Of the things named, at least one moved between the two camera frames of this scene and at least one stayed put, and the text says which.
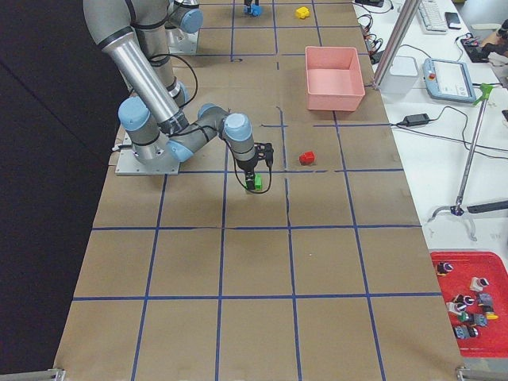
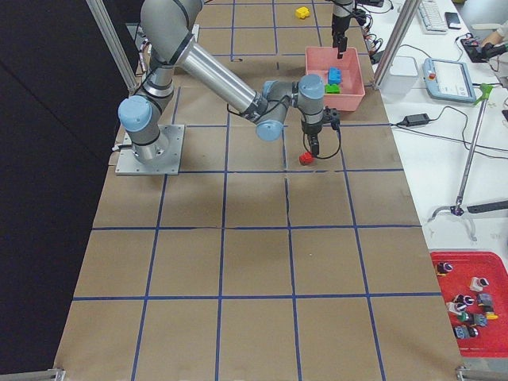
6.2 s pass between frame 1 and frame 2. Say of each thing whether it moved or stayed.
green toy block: moved
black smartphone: stayed
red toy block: stayed
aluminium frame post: stayed
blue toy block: moved
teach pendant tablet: stayed
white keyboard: stayed
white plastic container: stayed
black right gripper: moved
